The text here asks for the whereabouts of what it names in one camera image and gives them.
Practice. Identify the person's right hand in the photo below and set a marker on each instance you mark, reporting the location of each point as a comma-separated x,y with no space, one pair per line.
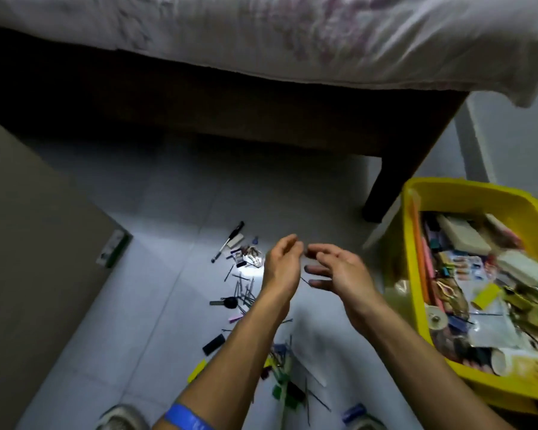
352,282

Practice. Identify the black pen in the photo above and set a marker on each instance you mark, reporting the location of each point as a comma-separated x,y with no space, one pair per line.
227,241

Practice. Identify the dark wooden bed frame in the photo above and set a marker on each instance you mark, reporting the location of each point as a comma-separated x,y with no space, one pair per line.
206,107

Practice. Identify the yellow rectangular block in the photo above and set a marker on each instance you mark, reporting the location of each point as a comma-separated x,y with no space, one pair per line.
486,296
197,371

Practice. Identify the clear bag of floss picks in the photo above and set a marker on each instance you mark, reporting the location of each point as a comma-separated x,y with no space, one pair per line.
520,266

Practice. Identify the wooden chopsticks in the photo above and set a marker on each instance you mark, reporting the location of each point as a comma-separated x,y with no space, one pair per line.
285,394

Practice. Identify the orange pencil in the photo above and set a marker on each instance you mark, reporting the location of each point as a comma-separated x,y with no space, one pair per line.
418,246

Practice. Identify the person's left forearm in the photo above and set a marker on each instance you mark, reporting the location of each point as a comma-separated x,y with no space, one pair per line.
233,371

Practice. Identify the blue wristband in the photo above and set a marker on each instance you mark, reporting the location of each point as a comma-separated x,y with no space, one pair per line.
184,418

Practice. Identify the brown cardboard panel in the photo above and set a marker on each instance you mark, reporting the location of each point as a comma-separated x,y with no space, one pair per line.
36,286

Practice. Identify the white green label pouch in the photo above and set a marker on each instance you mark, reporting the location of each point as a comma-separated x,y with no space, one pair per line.
493,329

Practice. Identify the black car key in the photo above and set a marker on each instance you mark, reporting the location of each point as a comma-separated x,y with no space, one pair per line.
229,303

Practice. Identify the scatter of black hairpins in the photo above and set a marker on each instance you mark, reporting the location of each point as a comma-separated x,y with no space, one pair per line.
240,291

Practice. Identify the yellow card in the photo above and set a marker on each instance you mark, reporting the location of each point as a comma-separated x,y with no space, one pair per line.
535,368

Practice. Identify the white skirting board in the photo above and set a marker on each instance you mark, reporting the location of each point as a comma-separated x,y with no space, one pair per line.
473,143

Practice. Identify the pink pen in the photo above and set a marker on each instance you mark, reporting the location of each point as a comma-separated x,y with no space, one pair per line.
430,268

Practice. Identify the person's shoe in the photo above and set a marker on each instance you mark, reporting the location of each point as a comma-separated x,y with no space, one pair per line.
370,424
121,420

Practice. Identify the person's left shoe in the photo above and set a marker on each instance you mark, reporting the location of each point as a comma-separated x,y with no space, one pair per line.
121,420

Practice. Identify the green rectangular block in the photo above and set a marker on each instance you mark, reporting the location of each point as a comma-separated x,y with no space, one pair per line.
277,392

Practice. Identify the green white small box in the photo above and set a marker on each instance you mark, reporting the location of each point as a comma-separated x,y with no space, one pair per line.
112,249

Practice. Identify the person's left hand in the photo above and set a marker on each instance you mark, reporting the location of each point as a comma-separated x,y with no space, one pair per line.
282,270

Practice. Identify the blue clip with portrait card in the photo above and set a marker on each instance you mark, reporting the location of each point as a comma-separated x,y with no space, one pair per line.
238,257

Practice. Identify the person's right forearm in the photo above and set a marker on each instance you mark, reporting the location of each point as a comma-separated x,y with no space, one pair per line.
430,380

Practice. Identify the person's right shoe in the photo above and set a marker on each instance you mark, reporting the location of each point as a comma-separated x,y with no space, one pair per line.
370,424

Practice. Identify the white rectangular block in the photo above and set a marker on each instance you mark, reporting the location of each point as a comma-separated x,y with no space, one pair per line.
235,240

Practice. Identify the white sponge block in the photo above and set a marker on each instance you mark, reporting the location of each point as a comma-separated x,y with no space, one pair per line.
464,235

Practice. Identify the yellow plastic bin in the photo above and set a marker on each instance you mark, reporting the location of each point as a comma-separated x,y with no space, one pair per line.
408,273

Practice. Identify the pink strip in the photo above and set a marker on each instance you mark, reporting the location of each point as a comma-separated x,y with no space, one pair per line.
236,317

